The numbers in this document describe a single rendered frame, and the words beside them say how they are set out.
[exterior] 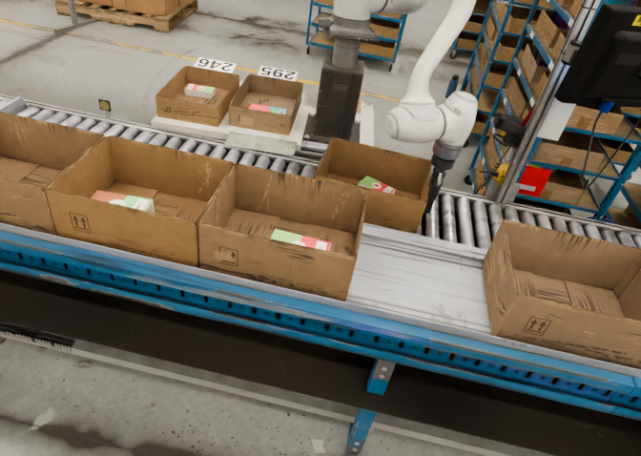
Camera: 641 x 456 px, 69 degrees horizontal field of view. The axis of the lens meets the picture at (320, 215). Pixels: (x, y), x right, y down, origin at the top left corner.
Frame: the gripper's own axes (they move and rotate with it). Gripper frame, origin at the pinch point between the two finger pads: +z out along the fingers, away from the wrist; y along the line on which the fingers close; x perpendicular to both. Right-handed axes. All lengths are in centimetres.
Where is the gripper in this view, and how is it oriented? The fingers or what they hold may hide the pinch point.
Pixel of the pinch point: (427, 203)
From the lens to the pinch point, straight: 171.3
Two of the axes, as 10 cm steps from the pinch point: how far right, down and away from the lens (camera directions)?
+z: -1.3, 7.8, 6.1
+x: -9.7, -2.1, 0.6
